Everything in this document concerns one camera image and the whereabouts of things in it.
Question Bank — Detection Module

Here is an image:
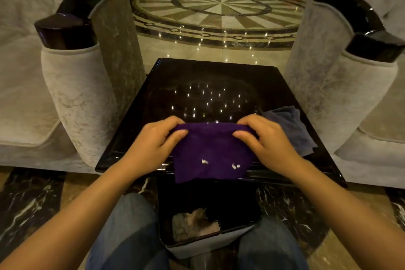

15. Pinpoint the black waste bin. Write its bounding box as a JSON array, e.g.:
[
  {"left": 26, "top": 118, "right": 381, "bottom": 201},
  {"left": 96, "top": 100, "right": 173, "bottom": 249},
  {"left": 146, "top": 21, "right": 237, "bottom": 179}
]
[{"left": 157, "top": 175, "right": 264, "bottom": 261}]

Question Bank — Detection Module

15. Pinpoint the person's leg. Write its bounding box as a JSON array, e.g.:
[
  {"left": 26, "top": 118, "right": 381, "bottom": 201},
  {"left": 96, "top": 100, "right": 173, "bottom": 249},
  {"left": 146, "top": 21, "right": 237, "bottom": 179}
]
[
  {"left": 237, "top": 215, "right": 310, "bottom": 270},
  {"left": 85, "top": 193, "right": 170, "bottom": 270}
]

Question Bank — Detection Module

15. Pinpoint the person's left hand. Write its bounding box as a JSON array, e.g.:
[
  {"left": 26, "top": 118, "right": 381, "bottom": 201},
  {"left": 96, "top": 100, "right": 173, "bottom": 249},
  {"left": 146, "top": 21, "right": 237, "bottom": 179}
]
[{"left": 125, "top": 116, "right": 189, "bottom": 176}]

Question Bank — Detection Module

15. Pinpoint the grey velvet armchair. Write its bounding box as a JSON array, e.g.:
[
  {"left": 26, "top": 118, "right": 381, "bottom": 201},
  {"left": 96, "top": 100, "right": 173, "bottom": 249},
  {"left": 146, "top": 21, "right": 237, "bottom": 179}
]
[
  {"left": 282, "top": 0, "right": 405, "bottom": 190},
  {"left": 0, "top": 0, "right": 147, "bottom": 175}
]

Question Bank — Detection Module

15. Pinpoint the grey cleaning cloth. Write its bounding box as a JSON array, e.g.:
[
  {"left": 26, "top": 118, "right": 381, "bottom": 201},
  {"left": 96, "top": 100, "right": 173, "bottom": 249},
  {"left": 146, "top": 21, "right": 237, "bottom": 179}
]
[{"left": 262, "top": 105, "right": 318, "bottom": 157}]

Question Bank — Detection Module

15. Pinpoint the person's right leg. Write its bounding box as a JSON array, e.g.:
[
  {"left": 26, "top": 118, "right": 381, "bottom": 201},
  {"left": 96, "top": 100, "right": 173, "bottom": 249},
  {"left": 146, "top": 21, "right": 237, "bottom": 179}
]
[{"left": 237, "top": 215, "right": 310, "bottom": 270}]

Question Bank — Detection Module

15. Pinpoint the crumpled paper trash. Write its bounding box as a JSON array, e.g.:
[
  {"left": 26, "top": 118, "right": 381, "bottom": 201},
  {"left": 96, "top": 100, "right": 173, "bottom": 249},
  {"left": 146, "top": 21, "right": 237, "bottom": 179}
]
[{"left": 171, "top": 208, "right": 221, "bottom": 244}]

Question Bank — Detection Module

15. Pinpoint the purple cleaning cloth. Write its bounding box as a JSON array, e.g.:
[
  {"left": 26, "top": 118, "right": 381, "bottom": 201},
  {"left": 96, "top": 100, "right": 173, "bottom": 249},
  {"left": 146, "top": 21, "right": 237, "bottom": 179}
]
[{"left": 170, "top": 122, "right": 259, "bottom": 184}]

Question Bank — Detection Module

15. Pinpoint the person's left leg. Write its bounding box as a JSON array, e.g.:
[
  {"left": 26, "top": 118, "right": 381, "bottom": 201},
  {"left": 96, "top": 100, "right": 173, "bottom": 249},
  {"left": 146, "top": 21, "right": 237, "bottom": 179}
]
[{"left": 85, "top": 193, "right": 170, "bottom": 270}]

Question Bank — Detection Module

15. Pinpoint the person's right hand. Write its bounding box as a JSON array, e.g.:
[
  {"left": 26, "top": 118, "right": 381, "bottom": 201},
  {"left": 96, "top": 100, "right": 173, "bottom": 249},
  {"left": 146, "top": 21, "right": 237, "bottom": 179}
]
[{"left": 232, "top": 114, "right": 305, "bottom": 179}]

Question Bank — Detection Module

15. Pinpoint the person's left forearm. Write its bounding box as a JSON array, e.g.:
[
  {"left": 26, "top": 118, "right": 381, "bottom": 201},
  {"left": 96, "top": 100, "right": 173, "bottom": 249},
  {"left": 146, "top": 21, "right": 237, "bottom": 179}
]
[{"left": 0, "top": 160, "right": 149, "bottom": 270}]

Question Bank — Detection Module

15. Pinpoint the person's right forearm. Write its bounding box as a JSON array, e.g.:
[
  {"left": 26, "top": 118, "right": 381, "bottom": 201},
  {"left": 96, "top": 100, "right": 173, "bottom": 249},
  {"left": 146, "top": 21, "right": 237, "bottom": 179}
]
[{"left": 280, "top": 161, "right": 405, "bottom": 270}]

